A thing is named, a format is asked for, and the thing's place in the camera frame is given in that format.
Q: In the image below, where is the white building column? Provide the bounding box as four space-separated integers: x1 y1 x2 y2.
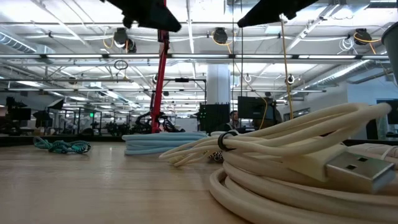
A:
206 63 231 105

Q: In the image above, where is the yellow hanging cord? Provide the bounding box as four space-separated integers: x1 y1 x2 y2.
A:
279 15 295 121

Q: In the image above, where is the black equipment cabinet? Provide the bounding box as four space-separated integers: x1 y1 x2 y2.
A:
198 103 231 134

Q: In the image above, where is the person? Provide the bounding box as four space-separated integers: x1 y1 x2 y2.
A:
224 110 243 131

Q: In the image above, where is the black table frame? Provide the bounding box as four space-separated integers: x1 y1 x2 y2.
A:
0 133 398 147

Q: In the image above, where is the pale blue cable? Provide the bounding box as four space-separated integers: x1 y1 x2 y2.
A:
121 131 208 156

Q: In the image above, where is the black flat monitor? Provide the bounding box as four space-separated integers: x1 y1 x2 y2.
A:
237 96 277 121

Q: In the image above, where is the black white braided cable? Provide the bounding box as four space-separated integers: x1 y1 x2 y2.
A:
205 150 225 163

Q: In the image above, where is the black ceiling cord reel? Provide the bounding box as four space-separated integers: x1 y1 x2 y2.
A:
113 27 137 54
353 27 373 46
212 27 229 45

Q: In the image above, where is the dark standing panel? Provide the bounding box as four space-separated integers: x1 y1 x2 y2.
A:
365 119 379 140

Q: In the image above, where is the teal plastic bin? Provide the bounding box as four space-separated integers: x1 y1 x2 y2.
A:
381 21 398 85

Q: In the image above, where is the red desk lamp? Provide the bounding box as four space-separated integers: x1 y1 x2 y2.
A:
150 0 171 134

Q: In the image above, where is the thick beige USB cable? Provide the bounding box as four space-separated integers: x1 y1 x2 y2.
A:
208 143 398 224

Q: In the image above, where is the teal braided cable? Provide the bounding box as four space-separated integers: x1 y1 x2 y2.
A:
33 136 92 155

